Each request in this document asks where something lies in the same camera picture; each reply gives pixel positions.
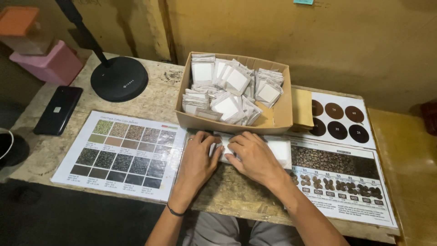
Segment brown cardboard box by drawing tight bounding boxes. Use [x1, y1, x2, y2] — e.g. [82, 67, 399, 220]
[175, 51, 294, 136]

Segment black desk lamp stand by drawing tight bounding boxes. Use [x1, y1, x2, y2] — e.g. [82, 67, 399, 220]
[55, 0, 149, 102]

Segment white-rimmed dark bowl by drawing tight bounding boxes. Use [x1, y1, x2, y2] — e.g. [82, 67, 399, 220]
[0, 128, 30, 168]

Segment laminated brown circles chart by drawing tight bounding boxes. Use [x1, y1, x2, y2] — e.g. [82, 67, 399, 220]
[288, 90, 377, 150]

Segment container with orange lid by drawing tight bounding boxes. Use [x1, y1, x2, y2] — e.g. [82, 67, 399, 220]
[0, 6, 55, 56]

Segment laminated roasted beans chart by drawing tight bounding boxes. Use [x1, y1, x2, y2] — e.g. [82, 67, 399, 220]
[285, 137, 399, 229]

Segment person's grey trousers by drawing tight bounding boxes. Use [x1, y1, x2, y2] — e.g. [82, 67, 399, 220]
[183, 211, 305, 246]

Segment pile of clear filter packets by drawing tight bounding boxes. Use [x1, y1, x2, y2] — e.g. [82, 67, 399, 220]
[182, 53, 285, 126]

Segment laminated bean colour grid chart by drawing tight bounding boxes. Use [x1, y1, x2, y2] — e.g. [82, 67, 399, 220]
[51, 110, 188, 202]

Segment person's left hand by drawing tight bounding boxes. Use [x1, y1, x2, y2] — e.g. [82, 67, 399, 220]
[173, 131, 225, 205]

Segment black wristband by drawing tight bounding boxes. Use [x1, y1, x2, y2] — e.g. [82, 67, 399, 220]
[166, 203, 186, 217]

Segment small stack of white packets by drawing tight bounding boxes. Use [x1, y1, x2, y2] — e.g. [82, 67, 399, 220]
[263, 136, 293, 170]

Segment black smartphone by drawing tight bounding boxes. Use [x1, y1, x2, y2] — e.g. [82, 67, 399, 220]
[33, 86, 83, 136]

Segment dark red object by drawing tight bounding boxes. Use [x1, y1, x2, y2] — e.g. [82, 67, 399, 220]
[420, 100, 437, 136]

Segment person's right hand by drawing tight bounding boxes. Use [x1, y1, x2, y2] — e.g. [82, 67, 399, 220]
[224, 131, 291, 192]

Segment pink plastic box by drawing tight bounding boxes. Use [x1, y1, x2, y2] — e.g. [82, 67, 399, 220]
[9, 40, 83, 86]

